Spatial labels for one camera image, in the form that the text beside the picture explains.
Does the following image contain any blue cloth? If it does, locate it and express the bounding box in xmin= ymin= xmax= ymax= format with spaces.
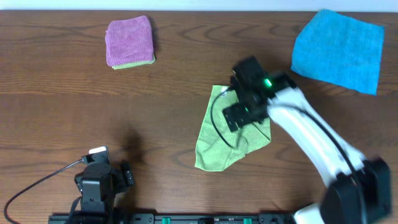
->
xmin=291 ymin=9 xmax=384 ymax=95

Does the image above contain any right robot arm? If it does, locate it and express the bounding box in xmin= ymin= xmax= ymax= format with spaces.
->
xmin=223 ymin=72 xmax=392 ymax=223

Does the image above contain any green microfiber cloth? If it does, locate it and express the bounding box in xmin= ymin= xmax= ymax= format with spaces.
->
xmin=195 ymin=85 xmax=271 ymax=172

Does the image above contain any left black cable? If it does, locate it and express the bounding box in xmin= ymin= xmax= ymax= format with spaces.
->
xmin=2 ymin=157 xmax=88 ymax=224

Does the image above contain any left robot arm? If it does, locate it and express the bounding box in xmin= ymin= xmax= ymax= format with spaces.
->
xmin=75 ymin=161 xmax=134 ymax=218

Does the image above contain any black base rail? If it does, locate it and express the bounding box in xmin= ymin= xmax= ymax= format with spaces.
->
xmin=48 ymin=213 xmax=296 ymax=224

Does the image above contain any folded green cloth under purple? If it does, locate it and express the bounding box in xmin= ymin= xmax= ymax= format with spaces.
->
xmin=112 ymin=54 xmax=155 ymax=70

